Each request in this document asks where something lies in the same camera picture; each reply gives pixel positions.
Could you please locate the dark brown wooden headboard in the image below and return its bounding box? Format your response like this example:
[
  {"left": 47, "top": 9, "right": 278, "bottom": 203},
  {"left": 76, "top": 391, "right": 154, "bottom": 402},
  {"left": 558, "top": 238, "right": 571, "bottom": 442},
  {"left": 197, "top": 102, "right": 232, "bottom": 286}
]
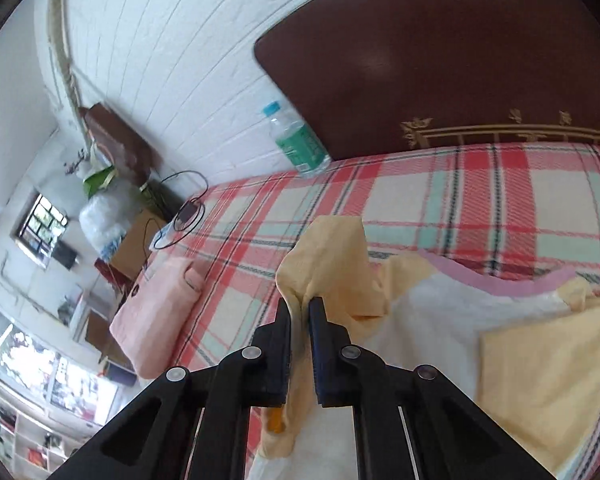
[{"left": 252, "top": 0, "right": 600, "bottom": 163}]

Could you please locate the red plaid bed sheet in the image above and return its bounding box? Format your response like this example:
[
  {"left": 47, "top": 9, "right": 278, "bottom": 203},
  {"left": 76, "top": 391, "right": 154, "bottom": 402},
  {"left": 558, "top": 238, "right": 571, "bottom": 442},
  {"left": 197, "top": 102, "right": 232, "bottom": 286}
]
[{"left": 172, "top": 142, "right": 600, "bottom": 480}]

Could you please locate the clear water bottle green label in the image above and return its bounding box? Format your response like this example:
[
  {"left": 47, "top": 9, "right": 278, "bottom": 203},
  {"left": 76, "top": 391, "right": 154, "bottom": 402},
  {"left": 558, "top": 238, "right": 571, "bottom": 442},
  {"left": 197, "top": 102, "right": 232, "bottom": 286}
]
[{"left": 262, "top": 101, "right": 332, "bottom": 178}]

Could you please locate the clear plastic bag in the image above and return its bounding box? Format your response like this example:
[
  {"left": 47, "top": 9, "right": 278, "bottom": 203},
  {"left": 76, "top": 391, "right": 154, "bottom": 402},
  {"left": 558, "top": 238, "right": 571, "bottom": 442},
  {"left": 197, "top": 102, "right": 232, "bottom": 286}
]
[{"left": 79, "top": 180, "right": 141, "bottom": 256}]

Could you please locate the white and pale yellow shirt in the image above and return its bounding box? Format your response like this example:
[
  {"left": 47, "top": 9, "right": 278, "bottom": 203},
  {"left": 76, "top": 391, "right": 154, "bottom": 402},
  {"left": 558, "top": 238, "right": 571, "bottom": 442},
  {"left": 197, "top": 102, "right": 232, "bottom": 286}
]
[{"left": 242, "top": 214, "right": 600, "bottom": 480}]

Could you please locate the pink folded cloth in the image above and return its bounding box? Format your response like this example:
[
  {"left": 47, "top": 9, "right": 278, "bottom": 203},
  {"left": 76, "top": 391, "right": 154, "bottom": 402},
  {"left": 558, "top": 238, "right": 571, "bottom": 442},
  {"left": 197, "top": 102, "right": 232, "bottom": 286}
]
[{"left": 109, "top": 256, "right": 208, "bottom": 380}]

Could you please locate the brown wooden board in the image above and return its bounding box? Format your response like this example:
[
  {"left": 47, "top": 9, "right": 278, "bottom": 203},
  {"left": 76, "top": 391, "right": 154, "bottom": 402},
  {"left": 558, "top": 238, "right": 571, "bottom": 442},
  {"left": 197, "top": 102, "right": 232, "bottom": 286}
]
[{"left": 80, "top": 102, "right": 163, "bottom": 186}]

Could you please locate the green and white bag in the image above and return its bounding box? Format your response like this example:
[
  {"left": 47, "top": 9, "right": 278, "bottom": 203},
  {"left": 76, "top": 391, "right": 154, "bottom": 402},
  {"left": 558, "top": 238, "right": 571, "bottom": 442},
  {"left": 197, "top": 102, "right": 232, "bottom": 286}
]
[{"left": 82, "top": 165, "right": 118, "bottom": 196}]

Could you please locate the white shelf unit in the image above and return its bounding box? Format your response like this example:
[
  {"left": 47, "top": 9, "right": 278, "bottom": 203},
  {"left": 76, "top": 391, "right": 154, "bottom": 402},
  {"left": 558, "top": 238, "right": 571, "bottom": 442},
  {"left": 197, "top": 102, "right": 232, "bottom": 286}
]
[{"left": 0, "top": 400, "right": 81, "bottom": 476}]

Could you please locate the brown cardboard box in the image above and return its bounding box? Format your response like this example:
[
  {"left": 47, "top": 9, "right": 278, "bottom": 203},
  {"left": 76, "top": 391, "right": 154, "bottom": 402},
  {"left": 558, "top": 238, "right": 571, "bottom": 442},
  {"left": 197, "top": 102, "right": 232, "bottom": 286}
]
[{"left": 109, "top": 209, "right": 168, "bottom": 281}]

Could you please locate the small barred window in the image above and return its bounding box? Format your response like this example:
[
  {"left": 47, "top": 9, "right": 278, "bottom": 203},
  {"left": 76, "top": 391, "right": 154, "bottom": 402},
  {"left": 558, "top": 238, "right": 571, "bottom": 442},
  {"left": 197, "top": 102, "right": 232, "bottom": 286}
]
[{"left": 12, "top": 192, "right": 68, "bottom": 256}]

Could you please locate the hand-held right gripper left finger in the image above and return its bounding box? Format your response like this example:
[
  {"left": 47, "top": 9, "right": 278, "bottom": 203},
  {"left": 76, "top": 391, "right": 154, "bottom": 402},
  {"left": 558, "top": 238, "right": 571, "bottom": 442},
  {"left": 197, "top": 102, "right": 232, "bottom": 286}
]
[{"left": 45, "top": 296, "right": 293, "bottom": 480}]

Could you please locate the large window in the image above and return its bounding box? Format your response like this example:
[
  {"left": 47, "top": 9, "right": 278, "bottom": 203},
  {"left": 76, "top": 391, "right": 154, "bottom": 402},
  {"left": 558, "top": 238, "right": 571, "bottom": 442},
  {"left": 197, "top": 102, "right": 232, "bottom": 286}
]
[{"left": 0, "top": 305, "right": 118, "bottom": 426}]

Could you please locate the beige wall pipe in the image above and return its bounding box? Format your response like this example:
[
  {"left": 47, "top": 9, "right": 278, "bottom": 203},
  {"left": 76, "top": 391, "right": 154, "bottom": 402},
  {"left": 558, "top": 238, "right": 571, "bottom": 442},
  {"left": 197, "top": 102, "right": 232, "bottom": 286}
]
[{"left": 50, "top": 0, "right": 88, "bottom": 136}]

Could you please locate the black charger with cable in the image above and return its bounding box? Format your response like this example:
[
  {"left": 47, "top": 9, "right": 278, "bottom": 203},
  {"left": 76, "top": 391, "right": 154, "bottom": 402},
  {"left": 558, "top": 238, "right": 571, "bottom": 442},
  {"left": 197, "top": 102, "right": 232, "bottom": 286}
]
[{"left": 152, "top": 170, "right": 211, "bottom": 251}]

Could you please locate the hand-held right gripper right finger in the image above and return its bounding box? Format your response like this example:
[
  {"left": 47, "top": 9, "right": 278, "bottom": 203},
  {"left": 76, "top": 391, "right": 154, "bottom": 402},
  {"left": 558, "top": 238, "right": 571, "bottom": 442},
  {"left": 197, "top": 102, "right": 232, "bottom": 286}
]
[{"left": 307, "top": 296, "right": 556, "bottom": 480}]

